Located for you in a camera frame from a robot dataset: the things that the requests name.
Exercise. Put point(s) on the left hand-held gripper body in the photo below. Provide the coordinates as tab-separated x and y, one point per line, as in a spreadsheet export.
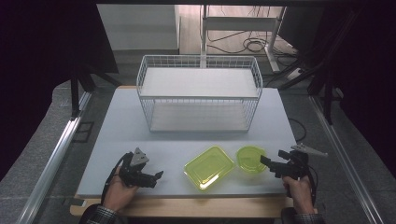
134	174

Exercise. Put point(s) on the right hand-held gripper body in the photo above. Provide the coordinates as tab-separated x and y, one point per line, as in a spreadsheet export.
297	168

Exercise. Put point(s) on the round yellow-green plastic bowl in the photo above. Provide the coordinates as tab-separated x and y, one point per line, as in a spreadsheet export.
249	159

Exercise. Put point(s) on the rectangular yellow-green plastic container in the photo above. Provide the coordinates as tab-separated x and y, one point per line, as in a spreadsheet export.
209	167

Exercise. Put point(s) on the person's right hand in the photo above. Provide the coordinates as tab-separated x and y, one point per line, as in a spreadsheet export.
299	193

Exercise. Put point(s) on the person's left hand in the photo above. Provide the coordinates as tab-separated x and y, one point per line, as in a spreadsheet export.
120	194

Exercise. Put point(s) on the light grey table mat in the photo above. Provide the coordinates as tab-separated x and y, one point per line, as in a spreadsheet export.
130	140

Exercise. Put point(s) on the wooden table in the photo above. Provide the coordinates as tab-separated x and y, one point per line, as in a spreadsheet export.
199	207

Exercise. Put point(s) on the black metal stand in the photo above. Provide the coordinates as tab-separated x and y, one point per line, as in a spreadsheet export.
327	93
74	93

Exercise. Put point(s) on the dark curtain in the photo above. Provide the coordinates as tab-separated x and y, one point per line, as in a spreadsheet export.
37	62
373	77

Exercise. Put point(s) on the white cabinet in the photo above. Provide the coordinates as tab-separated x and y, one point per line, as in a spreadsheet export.
140	28

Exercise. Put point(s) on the aluminium rail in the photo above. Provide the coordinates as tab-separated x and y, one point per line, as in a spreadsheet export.
342	155
53	165

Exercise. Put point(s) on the white metal desk frame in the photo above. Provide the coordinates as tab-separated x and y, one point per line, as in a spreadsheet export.
239	23

